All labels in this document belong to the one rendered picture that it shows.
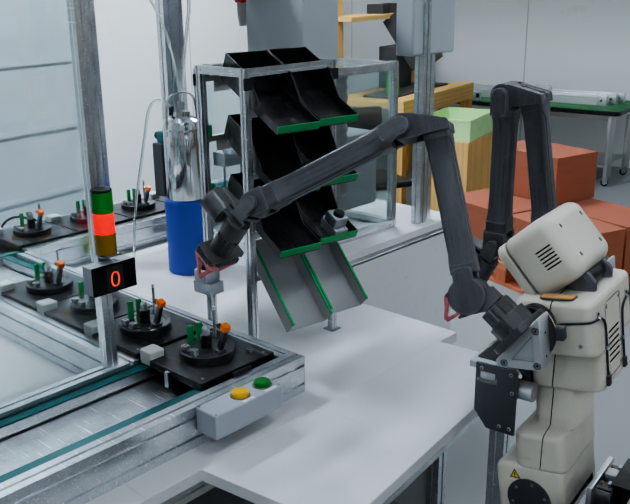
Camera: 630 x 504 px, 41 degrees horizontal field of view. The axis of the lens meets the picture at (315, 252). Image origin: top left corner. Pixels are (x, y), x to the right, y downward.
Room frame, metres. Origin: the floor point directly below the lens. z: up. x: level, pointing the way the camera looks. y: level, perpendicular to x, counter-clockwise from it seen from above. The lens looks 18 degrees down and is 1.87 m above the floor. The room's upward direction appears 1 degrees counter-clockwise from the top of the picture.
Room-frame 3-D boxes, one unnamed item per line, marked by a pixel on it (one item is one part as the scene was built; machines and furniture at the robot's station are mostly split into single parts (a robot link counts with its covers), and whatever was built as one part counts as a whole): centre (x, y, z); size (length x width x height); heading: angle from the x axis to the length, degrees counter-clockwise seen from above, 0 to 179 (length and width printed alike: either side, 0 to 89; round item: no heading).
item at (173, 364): (1.96, 0.28, 0.96); 0.24 x 0.24 x 0.02; 47
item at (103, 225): (1.90, 0.49, 1.34); 0.05 x 0.05 x 0.05
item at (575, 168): (5.29, -1.53, 0.39); 1.37 x 1.05 x 0.77; 42
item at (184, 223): (2.94, 0.46, 1.00); 0.16 x 0.16 x 0.27
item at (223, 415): (1.75, 0.18, 0.93); 0.21 x 0.07 x 0.06; 137
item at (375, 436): (1.96, -0.03, 0.84); 0.90 x 0.70 x 0.03; 144
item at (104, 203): (1.90, 0.49, 1.39); 0.05 x 0.05 x 0.05
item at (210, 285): (1.96, 0.27, 1.17); 0.08 x 0.04 x 0.07; 47
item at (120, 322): (2.13, 0.46, 1.01); 0.24 x 0.24 x 0.13; 47
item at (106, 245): (1.90, 0.49, 1.29); 0.05 x 0.05 x 0.05
